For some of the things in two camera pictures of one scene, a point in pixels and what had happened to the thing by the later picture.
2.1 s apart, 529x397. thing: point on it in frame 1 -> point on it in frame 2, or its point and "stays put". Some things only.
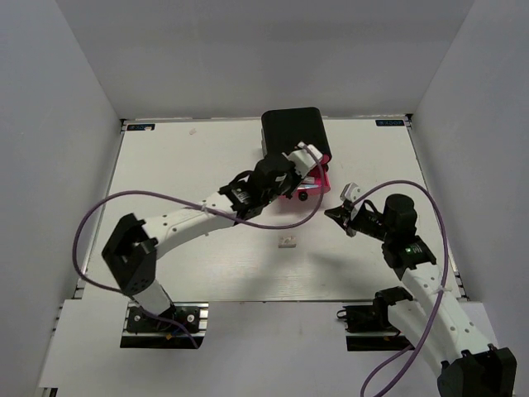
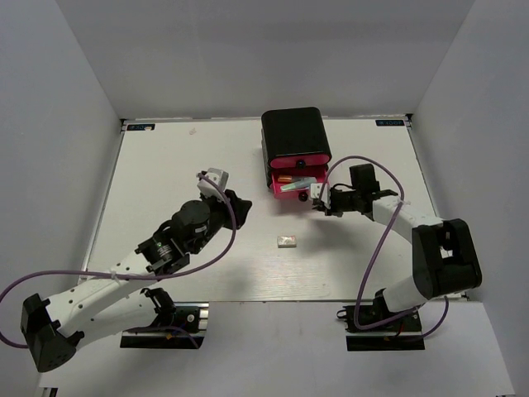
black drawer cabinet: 283,130 stays put
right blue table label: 388,122 stays put
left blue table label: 134,127 stays put
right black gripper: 342,215 -> 333,211
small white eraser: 288,242 stays put
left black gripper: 295,177 -> 242,208
